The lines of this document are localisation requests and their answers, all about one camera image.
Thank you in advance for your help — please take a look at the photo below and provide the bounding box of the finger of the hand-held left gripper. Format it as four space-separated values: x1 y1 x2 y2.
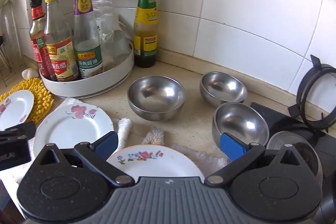
0 121 37 141

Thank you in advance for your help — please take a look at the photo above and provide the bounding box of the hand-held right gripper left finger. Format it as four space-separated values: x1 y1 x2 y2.
34 131 135 186

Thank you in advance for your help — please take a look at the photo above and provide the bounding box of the white plate with mixed flowers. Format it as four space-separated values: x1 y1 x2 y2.
106 145 205 184

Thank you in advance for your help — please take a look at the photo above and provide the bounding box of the white two-tier round rack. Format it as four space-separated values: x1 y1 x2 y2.
32 0 135 98

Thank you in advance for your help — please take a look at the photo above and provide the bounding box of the black pan support ring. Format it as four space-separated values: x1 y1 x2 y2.
287 55 336 134

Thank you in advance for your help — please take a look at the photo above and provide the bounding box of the steel stove burner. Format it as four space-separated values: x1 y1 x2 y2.
266 130 324 185

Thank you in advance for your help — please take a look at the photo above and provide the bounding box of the garlic bulb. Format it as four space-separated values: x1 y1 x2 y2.
21 68 40 79

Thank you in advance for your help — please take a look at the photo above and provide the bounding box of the purple label sauce bottle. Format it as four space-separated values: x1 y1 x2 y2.
72 0 103 80

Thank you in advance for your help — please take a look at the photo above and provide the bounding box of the red label soy sauce bottle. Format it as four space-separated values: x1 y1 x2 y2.
29 0 57 80

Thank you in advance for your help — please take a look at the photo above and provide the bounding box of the large white pink-flower plate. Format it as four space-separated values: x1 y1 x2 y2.
33 103 115 159

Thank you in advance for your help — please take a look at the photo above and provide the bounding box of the small white pink-flower plate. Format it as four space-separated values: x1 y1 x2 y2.
0 90 35 131

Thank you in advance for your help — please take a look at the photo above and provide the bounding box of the yellow chenille cloth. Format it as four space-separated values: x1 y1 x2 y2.
0 78 54 123

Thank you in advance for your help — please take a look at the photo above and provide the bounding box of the steel bowl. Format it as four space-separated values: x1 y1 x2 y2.
127 76 187 122
212 102 270 155
200 71 248 106

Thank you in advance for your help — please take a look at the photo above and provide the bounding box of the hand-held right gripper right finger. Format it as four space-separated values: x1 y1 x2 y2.
204 132 302 186

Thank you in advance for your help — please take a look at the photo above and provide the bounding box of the white towel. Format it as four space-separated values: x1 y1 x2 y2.
0 97 231 185

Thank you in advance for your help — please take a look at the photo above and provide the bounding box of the green yellow label sauce bottle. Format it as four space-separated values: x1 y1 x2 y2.
133 0 159 68

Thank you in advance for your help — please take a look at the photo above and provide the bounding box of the yellow cap vinegar bottle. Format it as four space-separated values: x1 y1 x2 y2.
43 0 80 82

